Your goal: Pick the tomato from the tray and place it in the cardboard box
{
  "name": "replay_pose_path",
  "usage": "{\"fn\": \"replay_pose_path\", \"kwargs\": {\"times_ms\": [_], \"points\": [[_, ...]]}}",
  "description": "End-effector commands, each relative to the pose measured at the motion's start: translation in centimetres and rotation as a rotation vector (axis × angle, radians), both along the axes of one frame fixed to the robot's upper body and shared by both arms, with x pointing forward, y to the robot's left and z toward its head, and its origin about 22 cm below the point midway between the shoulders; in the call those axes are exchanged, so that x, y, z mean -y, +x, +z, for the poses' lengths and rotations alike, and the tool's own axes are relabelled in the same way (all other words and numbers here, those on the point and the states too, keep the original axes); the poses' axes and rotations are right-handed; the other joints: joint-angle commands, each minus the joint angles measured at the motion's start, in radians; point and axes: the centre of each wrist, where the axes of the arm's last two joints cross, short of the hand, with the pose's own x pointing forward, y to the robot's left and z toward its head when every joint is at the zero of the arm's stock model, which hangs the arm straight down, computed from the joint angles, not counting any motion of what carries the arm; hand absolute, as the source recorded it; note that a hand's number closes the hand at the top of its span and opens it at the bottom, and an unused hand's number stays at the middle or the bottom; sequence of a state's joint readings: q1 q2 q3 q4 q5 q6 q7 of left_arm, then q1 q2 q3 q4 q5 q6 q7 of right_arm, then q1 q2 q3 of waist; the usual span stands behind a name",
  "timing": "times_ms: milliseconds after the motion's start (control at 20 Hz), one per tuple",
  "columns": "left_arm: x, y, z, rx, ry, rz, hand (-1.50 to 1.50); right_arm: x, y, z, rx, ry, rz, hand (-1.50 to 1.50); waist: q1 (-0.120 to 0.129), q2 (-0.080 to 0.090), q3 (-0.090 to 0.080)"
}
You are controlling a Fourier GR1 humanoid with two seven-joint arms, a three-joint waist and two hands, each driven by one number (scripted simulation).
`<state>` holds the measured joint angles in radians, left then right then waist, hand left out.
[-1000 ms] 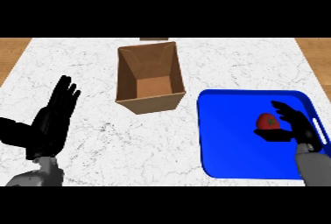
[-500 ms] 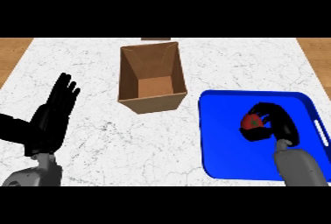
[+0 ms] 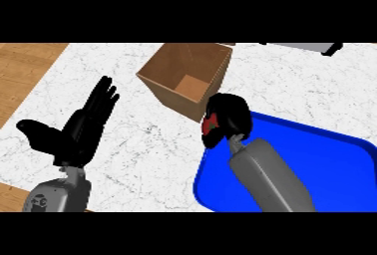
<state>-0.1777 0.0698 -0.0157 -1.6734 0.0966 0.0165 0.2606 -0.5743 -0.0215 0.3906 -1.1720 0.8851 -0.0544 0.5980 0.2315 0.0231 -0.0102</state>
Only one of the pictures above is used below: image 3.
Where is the brown cardboard box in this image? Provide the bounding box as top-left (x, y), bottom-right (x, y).
top-left (136, 43), bottom-right (234, 124)

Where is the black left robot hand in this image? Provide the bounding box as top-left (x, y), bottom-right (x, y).
top-left (15, 75), bottom-right (122, 168)

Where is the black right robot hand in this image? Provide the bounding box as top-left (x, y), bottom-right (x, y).
top-left (200, 93), bottom-right (255, 149)

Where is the red tomato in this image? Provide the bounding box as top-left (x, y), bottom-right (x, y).
top-left (201, 113), bottom-right (219, 136)

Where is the blue plastic tray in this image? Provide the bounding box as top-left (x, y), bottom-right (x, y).
top-left (193, 111), bottom-right (377, 213)

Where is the grey flat appliance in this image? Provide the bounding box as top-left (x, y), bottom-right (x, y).
top-left (258, 43), bottom-right (345, 57)

